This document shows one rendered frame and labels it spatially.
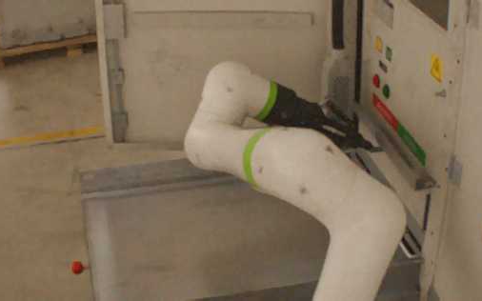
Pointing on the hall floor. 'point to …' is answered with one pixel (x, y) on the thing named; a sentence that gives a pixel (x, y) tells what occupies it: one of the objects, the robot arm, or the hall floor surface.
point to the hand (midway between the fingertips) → (359, 142)
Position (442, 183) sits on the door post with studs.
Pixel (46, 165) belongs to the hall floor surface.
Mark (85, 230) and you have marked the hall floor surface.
